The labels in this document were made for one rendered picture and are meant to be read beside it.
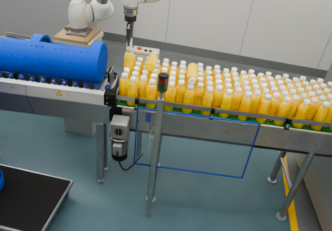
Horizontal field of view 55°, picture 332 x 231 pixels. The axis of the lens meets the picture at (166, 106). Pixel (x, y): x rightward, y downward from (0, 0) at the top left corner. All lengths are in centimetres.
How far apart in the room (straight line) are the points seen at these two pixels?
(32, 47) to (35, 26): 199
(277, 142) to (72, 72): 145
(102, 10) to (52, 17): 134
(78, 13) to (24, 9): 153
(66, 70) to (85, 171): 109
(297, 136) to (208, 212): 96
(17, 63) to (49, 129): 127
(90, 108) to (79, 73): 29
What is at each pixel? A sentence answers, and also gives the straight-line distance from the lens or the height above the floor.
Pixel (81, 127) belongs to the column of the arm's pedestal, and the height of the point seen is 9.
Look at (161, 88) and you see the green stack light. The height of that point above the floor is 119.
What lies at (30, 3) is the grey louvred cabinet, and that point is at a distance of 419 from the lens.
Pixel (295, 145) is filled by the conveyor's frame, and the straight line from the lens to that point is 237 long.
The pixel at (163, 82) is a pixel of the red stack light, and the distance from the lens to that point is 182.
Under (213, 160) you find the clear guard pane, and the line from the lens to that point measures 232.
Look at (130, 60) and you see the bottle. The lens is 221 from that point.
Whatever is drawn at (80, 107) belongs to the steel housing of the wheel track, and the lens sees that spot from 237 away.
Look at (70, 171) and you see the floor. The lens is 299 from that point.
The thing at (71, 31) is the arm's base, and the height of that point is 105.
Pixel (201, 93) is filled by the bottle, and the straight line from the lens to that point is 212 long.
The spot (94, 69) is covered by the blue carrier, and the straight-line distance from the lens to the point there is 216.
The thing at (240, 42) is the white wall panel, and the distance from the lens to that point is 499.
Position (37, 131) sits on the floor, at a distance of 346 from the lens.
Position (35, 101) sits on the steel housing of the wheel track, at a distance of 248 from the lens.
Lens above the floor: 213
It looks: 34 degrees down
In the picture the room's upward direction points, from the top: 7 degrees clockwise
